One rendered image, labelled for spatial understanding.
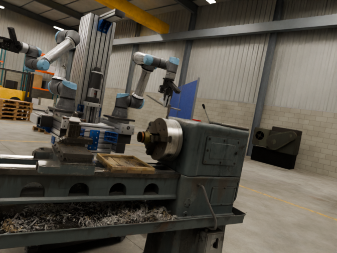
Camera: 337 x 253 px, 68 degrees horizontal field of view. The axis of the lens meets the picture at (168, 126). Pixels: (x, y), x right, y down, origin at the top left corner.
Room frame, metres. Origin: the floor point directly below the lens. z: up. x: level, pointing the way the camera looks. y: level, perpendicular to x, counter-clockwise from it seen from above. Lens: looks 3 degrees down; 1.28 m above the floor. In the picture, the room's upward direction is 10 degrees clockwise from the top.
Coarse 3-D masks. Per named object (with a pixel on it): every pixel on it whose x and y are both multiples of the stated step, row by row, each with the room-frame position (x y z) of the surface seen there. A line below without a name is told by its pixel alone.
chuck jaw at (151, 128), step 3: (150, 123) 1.87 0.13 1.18; (153, 123) 1.88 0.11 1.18; (150, 126) 1.85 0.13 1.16; (153, 126) 1.87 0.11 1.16; (147, 129) 1.82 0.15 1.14; (150, 129) 1.84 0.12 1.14; (153, 129) 1.85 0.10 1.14; (150, 132) 1.82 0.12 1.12; (153, 132) 1.83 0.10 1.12; (156, 132) 1.85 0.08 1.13; (153, 135) 1.85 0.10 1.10; (156, 135) 1.87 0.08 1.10
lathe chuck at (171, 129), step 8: (160, 120) 1.83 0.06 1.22; (168, 120) 1.81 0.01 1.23; (160, 128) 1.81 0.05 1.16; (168, 128) 1.74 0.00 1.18; (176, 128) 1.78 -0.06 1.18; (168, 136) 1.71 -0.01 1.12; (176, 136) 1.75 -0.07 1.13; (160, 144) 1.78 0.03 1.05; (168, 144) 1.71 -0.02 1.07; (176, 144) 1.74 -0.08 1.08; (160, 152) 1.76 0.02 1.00; (168, 152) 1.74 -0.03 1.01; (160, 160) 1.81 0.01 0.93
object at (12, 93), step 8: (24, 72) 14.41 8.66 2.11; (8, 80) 14.51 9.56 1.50; (24, 80) 14.43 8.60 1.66; (32, 80) 15.23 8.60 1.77; (0, 88) 14.17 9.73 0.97; (8, 88) 14.34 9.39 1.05; (16, 88) 14.90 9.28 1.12; (0, 96) 14.18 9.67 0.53; (8, 96) 14.26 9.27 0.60; (16, 96) 14.34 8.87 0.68; (24, 96) 14.71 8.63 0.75
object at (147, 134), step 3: (138, 132) 1.78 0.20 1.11; (141, 132) 1.76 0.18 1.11; (144, 132) 1.77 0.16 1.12; (147, 132) 1.78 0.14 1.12; (138, 135) 1.79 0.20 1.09; (141, 135) 1.74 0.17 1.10; (144, 135) 1.75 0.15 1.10; (147, 135) 1.76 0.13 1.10; (138, 138) 1.79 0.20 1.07; (141, 138) 1.74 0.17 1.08; (144, 138) 1.75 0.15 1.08; (147, 138) 1.75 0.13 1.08; (138, 141) 1.76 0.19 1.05; (141, 141) 1.75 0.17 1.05; (144, 141) 1.75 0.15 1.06; (147, 141) 1.76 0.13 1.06; (150, 141) 1.79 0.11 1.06
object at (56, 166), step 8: (40, 152) 1.54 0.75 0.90; (48, 152) 1.56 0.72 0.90; (56, 152) 1.51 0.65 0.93; (56, 160) 1.43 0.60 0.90; (40, 168) 1.26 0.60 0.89; (48, 168) 1.27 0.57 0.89; (56, 168) 1.29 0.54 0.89; (64, 168) 1.31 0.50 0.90; (72, 168) 1.33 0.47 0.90; (80, 168) 1.35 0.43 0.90; (88, 168) 1.38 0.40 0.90
